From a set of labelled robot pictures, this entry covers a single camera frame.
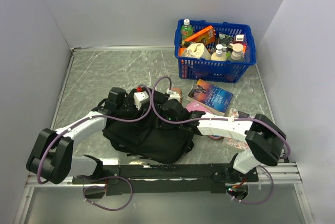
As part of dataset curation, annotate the small white red box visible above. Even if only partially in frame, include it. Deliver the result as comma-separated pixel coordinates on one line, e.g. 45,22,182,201
234,34,245,43

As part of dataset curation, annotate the beige crumpled paper bag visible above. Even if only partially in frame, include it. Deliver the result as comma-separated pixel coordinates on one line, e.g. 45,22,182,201
181,43,211,60

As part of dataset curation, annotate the white pump lotion bottle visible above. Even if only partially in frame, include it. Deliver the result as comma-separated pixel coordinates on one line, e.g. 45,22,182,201
211,44,227,61

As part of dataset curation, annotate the brown leather wallet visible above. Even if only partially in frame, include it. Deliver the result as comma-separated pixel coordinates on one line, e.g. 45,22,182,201
172,87,183,103

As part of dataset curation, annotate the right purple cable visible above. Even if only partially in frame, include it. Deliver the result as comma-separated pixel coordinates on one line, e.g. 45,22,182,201
151,76,291,205

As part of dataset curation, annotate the beige cap pump bottle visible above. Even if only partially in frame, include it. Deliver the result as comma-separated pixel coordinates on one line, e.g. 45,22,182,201
229,43,244,62

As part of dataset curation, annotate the pink cartoon pencil case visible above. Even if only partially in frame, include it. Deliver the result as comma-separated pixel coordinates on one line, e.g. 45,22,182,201
186,102,222,140

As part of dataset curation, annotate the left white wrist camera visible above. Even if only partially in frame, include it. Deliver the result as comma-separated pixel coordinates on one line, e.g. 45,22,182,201
133,86,150,110

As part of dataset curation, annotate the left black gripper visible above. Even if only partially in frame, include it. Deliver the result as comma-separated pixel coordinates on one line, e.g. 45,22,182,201
117,98,150,126

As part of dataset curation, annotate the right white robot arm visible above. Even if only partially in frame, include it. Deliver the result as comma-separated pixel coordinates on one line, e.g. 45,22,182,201
152,99,290,181

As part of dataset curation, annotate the orange snack box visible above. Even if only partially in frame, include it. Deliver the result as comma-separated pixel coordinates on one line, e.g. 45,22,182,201
183,25,215,46

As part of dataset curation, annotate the floral cover book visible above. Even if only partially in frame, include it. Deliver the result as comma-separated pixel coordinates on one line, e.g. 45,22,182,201
222,107,255,152

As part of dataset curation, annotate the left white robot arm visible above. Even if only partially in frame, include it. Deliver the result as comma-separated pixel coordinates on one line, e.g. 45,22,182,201
26,85,152,185

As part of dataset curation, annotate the green drink bottle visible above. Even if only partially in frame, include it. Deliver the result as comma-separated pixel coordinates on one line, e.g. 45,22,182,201
181,19,193,40

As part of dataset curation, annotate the blue plastic shopping basket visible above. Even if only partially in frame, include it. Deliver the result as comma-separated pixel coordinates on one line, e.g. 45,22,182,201
174,19,256,83

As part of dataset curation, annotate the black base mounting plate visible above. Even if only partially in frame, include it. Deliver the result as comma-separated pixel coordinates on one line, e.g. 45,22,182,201
72,163,259,196

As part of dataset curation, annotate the aluminium rail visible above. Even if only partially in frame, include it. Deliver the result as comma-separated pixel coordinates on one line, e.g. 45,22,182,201
25,163,303,188

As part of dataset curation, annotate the dark green packet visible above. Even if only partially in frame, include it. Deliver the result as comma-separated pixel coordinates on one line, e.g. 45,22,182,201
216,32,234,52

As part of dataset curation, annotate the black student backpack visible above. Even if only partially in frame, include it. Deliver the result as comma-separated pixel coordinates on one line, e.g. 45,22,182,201
99,87,194,164

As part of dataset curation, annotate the blue sunset cover book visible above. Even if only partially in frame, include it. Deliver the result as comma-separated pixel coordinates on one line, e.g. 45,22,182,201
187,79,233,116

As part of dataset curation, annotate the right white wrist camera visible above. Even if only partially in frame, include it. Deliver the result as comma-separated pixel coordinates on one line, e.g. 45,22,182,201
166,88,179,101

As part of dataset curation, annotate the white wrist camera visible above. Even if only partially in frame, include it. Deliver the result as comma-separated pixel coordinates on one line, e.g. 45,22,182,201
166,88,179,101
133,86,150,110

